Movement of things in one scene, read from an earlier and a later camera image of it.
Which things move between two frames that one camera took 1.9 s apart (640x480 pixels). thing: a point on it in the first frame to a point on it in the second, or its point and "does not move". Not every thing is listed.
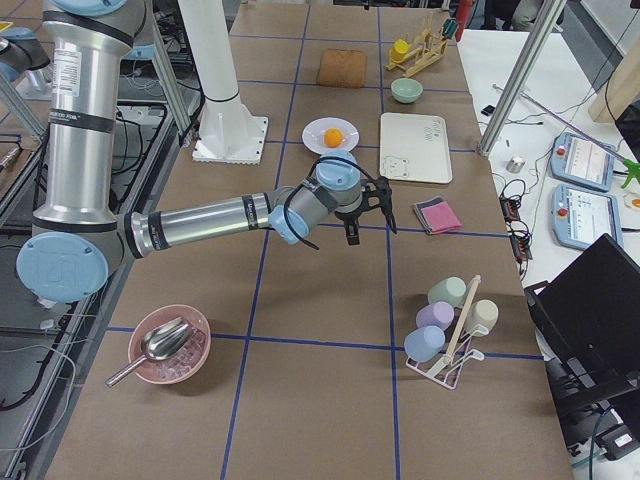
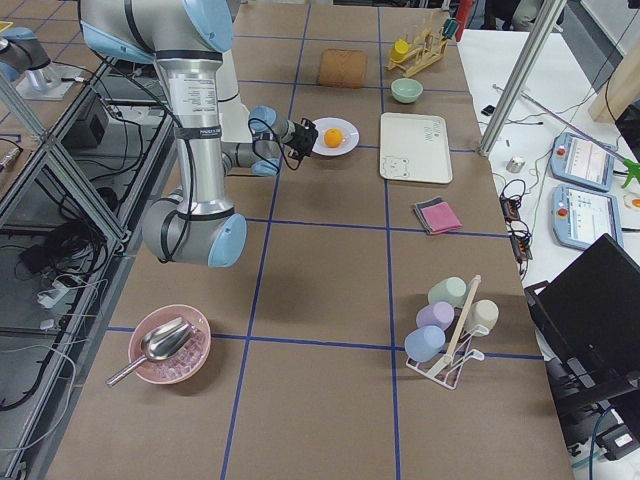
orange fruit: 333,137 does not move
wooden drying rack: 425,52 does not move
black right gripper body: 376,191 to 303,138
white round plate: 313,134 does not move
